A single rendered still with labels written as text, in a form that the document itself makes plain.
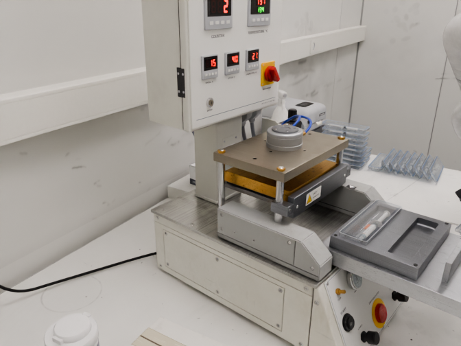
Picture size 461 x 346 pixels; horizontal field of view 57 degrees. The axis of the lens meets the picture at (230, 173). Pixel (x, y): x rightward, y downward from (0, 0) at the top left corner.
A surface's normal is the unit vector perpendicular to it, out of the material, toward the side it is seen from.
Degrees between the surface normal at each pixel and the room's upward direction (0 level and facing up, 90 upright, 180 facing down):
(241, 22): 90
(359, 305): 65
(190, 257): 90
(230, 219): 90
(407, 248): 0
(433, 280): 0
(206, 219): 0
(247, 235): 90
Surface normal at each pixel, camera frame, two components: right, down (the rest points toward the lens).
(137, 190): 0.85, 0.21
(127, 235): 0.00, -0.92
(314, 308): -0.64, 0.29
